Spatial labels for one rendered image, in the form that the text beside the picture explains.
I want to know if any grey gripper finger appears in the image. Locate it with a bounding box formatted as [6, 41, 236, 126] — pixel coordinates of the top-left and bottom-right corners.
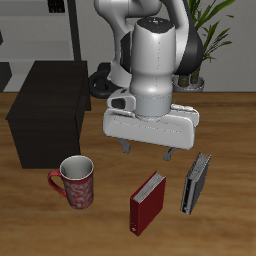
[162, 146, 177, 162]
[118, 138, 131, 154]

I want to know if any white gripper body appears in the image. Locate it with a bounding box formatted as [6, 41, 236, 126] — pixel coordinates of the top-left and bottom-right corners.
[102, 103, 200, 151]

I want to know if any black book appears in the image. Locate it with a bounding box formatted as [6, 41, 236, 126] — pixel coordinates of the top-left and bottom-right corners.
[180, 152, 212, 215]

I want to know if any red book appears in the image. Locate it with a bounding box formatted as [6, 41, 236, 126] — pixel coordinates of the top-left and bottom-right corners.
[129, 170, 167, 237]

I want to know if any red patterned mug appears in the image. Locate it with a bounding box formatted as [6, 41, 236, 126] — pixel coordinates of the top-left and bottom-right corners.
[47, 154, 95, 210]

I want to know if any dark brown desk caddy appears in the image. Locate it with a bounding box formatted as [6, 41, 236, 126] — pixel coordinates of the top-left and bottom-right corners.
[5, 60, 92, 170]

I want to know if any green pot plant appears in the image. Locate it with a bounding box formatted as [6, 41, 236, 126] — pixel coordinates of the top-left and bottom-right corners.
[172, 0, 237, 93]

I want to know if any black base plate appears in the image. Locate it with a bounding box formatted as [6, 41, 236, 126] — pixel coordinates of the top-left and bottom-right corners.
[88, 62, 122, 100]

